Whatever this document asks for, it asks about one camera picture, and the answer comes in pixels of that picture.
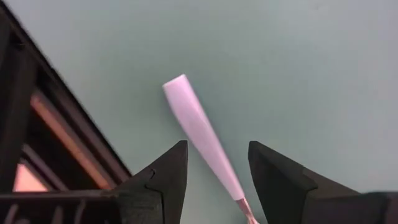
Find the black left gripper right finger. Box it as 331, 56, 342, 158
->
248, 141, 398, 224

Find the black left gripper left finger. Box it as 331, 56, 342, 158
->
114, 139, 190, 224

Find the green table mat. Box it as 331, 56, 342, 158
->
6, 0, 398, 224

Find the grey-blue handled silver spoon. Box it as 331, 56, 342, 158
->
162, 73, 261, 224

